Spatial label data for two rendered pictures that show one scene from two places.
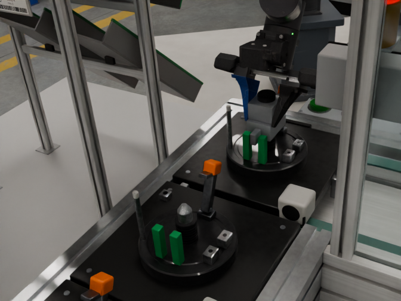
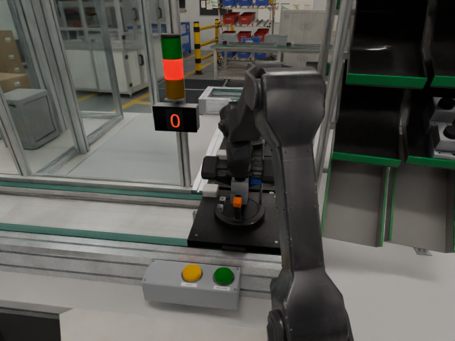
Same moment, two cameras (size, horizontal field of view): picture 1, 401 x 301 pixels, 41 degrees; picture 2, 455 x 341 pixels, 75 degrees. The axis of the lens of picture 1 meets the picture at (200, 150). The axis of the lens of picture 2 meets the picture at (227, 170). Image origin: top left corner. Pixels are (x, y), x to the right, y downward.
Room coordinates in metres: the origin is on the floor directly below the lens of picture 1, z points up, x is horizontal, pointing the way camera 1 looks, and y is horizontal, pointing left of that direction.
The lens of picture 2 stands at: (1.35, -0.45, 1.48)
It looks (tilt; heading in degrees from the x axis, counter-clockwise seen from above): 29 degrees down; 153
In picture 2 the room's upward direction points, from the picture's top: straight up
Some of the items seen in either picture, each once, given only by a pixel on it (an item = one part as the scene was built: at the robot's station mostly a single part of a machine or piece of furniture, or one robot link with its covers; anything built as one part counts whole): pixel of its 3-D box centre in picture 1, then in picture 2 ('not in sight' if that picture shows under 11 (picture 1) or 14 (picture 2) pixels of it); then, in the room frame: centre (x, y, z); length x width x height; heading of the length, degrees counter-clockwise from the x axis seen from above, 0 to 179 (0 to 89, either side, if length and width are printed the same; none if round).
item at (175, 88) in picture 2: not in sight; (175, 87); (0.57, -0.21, 1.28); 0.05 x 0.05 x 0.05
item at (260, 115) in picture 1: (264, 114); (240, 185); (0.76, -0.11, 1.06); 0.08 x 0.04 x 0.07; 146
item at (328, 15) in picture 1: (304, 51); not in sight; (1.22, -0.27, 0.96); 0.15 x 0.15 x 0.20; 2
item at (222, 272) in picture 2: (319, 106); (223, 277); (0.94, -0.25, 0.96); 0.04 x 0.04 x 0.02
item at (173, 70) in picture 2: not in sight; (173, 68); (0.57, -0.21, 1.33); 0.05 x 0.05 x 0.05
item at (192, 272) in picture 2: not in sight; (191, 273); (0.90, -0.31, 0.96); 0.04 x 0.04 x 0.02
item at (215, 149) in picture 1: (266, 160); (239, 216); (0.77, -0.11, 0.96); 0.24 x 0.24 x 0.02; 56
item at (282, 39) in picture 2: not in sight; (275, 40); (-3.69, 3.13, 0.90); 0.40 x 0.31 x 0.17; 47
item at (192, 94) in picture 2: not in sight; (192, 96); (-1.27, 0.52, 0.73); 0.62 x 0.42 x 0.23; 56
